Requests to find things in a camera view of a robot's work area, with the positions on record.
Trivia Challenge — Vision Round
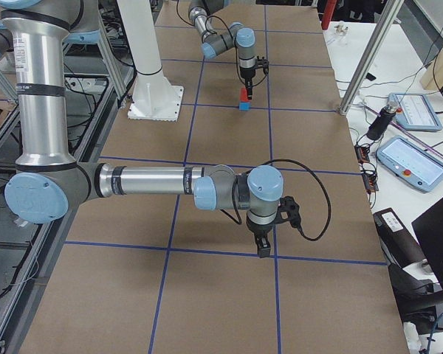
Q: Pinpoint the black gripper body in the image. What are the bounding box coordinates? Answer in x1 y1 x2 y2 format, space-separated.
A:
239 67 254 80
247 221 273 239

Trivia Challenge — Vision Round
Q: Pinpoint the red wooden cube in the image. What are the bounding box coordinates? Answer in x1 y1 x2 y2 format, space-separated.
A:
239 87 251 103

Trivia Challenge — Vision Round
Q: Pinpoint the blue wooden cube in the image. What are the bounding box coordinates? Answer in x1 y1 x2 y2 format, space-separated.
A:
238 101 250 111

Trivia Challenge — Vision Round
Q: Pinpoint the red cylinder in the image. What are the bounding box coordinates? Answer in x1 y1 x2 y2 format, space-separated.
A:
321 0 337 30

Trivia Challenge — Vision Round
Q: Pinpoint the orange circuit board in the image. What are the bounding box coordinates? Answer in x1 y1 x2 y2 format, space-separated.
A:
354 144 379 195

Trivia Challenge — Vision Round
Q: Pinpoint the black water bottle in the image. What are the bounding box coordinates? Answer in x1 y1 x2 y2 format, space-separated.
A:
366 101 398 141

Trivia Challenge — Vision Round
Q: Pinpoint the far teach pendant tablet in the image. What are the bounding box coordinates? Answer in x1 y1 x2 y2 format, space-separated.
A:
388 93 443 132

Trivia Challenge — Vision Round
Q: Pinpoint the teach pendant tablet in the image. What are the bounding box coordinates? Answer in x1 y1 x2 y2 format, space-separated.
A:
388 93 443 132
376 136 443 192

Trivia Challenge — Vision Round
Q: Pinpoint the near teach pendant tablet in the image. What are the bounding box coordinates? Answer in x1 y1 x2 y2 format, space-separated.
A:
376 136 443 192

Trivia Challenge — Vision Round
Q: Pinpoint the black monitor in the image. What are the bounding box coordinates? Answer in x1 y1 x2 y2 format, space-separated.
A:
412 197 443 287

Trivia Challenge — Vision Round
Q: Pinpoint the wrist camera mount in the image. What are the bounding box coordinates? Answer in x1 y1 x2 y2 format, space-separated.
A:
254 56 269 75
276 196 301 229

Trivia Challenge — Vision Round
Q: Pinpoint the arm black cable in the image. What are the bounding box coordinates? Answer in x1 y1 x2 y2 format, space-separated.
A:
221 158 334 243

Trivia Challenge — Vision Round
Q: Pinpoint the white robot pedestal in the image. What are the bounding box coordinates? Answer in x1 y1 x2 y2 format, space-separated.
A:
117 0 184 122

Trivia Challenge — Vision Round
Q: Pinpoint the aluminium frame post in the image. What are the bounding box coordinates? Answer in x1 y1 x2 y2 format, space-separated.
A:
338 0 405 116

